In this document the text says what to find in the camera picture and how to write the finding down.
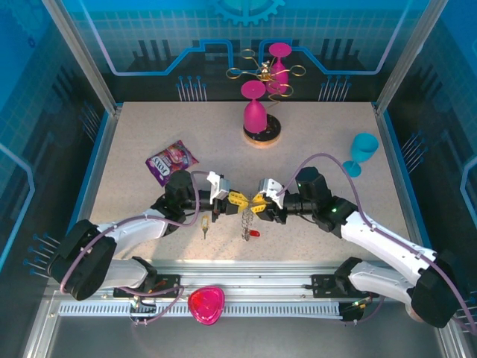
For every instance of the purple Fox's candy bag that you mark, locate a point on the purple Fox's candy bag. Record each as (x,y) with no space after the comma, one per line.
(169,162)

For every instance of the pink heart-shaped container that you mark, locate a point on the pink heart-shaped container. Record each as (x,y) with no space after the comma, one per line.
(206,304)

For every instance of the aluminium side rail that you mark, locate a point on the aluminium side rail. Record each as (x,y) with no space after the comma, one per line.
(398,168)
(97,160)

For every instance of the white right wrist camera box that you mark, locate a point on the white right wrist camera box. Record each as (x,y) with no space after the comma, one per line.
(270,186)

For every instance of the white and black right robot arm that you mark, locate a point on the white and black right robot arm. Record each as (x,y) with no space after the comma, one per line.
(384,238)

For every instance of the blue plastic goblet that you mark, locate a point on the blue plastic goblet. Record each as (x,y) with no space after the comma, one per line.
(363,147)

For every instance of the round wooden rack base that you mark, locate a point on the round wooden rack base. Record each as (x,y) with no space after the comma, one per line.
(272,136)

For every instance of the aluminium mounting rail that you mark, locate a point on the aluminium mounting rail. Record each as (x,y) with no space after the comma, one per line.
(242,276)

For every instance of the pink plastic wine glass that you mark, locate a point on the pink plastic wine glass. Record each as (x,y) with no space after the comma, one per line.
(280,72)
(254,117)

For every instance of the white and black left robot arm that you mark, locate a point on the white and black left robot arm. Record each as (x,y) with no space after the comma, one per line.
(130,227)

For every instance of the aluminium frame post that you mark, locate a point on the aluminium frame post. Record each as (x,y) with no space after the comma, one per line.
(409,56)
(83,56)

